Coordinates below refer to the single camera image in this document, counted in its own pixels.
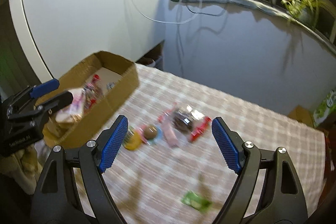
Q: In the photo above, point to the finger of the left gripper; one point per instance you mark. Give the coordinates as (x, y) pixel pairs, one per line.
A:
(52, 105)
(22, 99)

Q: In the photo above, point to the brown cardboard box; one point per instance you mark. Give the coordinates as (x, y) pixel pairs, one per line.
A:
(118, 79)

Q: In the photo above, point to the black candy packet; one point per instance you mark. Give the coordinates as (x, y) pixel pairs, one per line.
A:
(110, 85)

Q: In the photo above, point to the potted spider plant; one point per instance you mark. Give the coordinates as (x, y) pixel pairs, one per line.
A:
(304, 11)

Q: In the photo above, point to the pink wafer stick packet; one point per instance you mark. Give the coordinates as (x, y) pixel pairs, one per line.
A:
(169, 133)

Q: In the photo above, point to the chocolate cake red-edged pack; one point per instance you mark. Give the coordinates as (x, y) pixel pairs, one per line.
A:
(92, 92)

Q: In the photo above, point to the pink sandwich bread pack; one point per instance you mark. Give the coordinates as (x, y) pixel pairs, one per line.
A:
(75, 111)

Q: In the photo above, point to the pink plaid tablecloth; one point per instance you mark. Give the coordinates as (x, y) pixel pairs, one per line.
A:
(148, 183)

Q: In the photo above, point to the green candy packet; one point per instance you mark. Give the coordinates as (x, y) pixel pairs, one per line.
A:
(196, 201)

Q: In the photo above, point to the green paper bag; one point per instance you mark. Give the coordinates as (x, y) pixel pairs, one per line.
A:
(325, 111)

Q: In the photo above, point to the yellow jelly cup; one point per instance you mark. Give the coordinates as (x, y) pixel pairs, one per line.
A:
(132, 140)

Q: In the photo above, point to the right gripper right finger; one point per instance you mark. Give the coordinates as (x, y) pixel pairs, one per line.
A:
(281, 199)

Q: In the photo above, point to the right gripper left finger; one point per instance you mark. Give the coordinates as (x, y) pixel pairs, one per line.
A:
(56, 198)

